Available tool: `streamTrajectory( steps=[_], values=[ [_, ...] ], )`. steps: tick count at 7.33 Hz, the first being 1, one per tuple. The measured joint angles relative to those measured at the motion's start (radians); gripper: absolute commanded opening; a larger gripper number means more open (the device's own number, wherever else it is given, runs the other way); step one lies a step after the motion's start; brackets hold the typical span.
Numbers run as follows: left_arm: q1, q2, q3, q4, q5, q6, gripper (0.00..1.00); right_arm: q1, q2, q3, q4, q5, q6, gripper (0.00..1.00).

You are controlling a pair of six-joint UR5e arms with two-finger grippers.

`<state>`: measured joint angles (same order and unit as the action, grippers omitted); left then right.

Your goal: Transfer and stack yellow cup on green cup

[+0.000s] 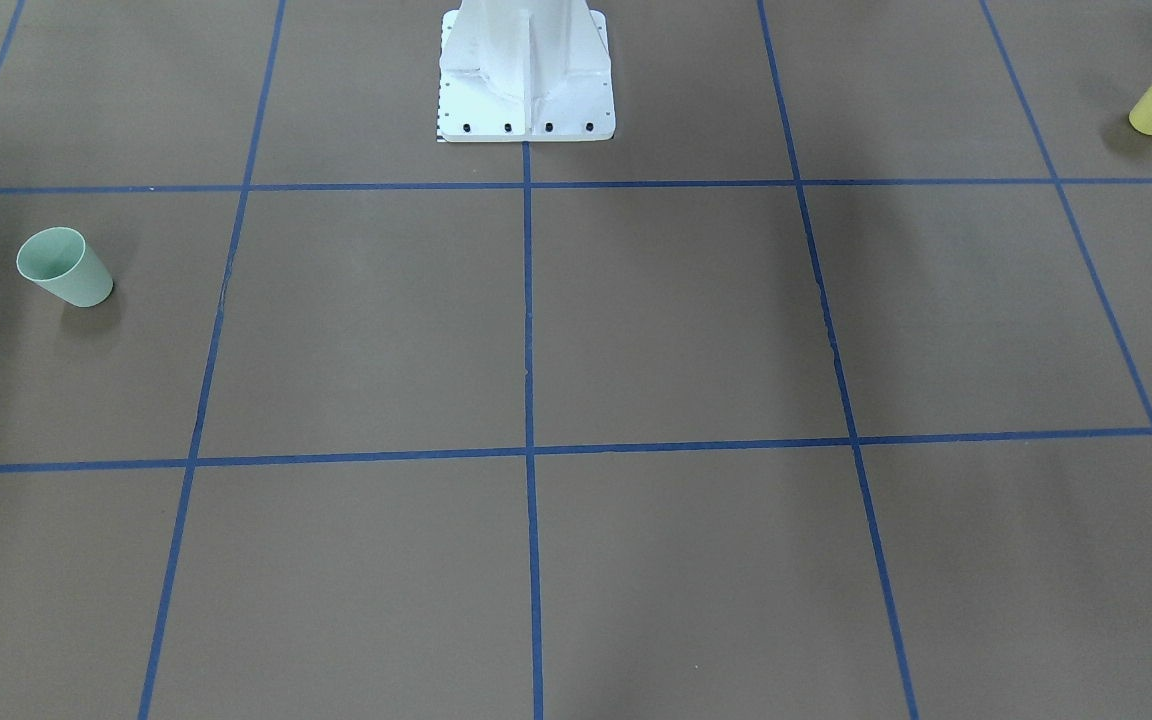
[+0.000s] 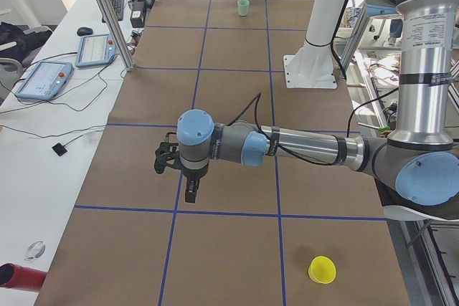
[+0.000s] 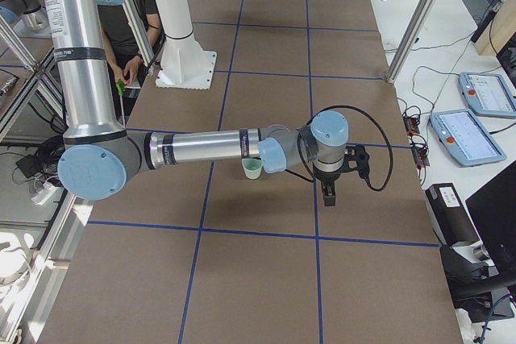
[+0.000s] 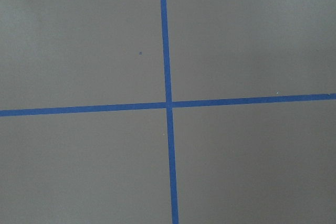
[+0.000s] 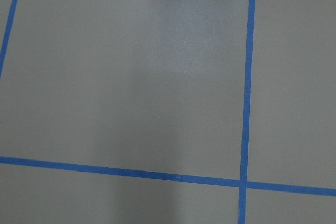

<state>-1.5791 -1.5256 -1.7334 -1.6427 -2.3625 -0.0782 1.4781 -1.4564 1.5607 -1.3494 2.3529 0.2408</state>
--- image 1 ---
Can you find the green plastic cup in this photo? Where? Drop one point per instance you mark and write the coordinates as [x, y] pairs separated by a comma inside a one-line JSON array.
[[61, 261]]

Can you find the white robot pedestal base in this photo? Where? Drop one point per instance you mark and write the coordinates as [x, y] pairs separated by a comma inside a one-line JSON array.
[[525, 71]]

